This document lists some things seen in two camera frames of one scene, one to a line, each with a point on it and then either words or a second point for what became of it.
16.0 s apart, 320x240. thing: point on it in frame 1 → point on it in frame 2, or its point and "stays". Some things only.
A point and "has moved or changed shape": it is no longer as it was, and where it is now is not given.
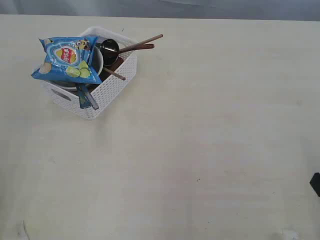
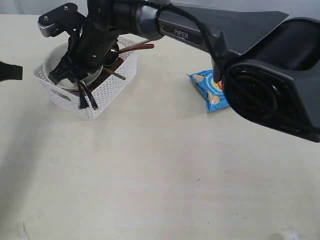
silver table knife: x=95 y=106 has moved or changed shape
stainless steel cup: x=110 y=50 stays
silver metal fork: x=84 y=98 stays
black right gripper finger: x=315 y=182 → x=88 y=46
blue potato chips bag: x=69 y=59 → x=212 y=92
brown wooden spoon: x=137 y=48 stays
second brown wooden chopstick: x=114 y=73 stays
